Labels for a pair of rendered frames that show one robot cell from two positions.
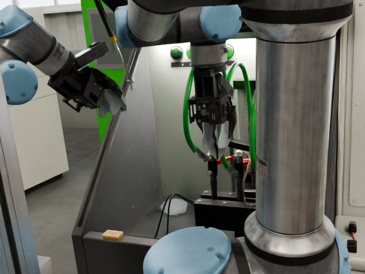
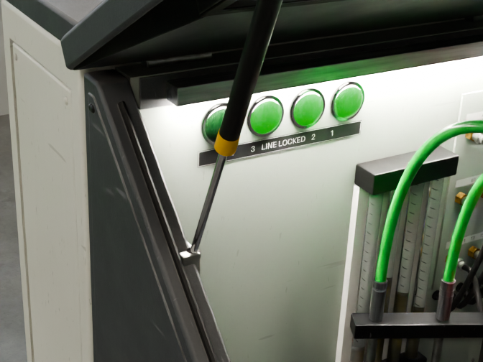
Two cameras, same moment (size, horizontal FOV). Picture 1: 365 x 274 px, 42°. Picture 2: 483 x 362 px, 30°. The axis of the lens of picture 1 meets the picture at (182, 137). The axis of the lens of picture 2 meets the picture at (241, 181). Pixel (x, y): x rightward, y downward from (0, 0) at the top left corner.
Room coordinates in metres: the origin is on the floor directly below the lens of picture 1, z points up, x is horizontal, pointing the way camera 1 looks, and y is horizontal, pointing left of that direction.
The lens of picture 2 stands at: (1.09, 0.76, 1.76)
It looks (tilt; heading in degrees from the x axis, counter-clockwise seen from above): 25 degrees down; 305
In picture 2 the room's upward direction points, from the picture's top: 3 degrees clockwise
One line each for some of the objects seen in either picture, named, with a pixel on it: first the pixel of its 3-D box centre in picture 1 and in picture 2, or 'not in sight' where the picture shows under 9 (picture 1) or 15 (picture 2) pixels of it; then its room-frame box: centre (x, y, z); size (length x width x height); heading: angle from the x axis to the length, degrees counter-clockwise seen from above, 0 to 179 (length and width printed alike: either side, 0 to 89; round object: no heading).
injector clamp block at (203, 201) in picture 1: (255, 223); not in sight; (1.28, -0.19, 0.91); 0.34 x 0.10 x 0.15; 67
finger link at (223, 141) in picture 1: (221, 141); not in sight; (0.98, -0.08, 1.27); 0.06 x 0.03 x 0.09; 157
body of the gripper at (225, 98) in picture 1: (210, 93); not in sight; (0.99, -0.07, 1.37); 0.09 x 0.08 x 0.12; 157
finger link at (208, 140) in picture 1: (207, 141); not in sight; (1.00, -0.05, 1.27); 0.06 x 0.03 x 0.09; 157
